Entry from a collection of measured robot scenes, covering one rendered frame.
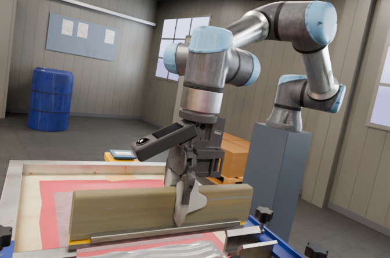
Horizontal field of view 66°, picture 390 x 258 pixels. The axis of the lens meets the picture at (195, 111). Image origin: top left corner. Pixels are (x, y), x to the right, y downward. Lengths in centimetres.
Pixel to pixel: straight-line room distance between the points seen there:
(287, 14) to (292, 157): 61
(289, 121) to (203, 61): 83
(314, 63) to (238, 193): 56
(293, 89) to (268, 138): 22
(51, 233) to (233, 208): 41
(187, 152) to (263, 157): 81
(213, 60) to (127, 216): 31
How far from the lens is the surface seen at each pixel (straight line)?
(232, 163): 387
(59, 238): 77
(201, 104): 52
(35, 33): 694
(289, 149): 127
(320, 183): 423
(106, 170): 113
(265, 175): 131
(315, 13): 92
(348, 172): 420
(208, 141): 56
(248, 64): 61
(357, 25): 420
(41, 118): 560
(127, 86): 761
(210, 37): 52
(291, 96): 129
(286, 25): 94
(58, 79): 549
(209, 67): 52
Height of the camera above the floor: 136
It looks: 7 degrees down
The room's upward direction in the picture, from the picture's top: 10 degrees clockwise
